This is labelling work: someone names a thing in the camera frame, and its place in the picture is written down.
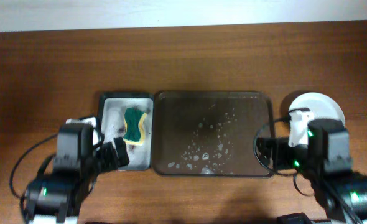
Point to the small grey soapy tray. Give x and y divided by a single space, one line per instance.
111 109

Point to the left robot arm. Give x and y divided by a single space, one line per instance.
66 178

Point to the yellow green scrubbing sponge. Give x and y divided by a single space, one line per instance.
134 126

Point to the white plate with red smear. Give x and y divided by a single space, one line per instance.
322 106

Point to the dark brown serving tray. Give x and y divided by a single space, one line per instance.
208 133

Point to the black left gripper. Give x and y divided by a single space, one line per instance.
114 157

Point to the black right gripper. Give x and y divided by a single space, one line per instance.
277 144

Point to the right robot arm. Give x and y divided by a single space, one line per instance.
325 161

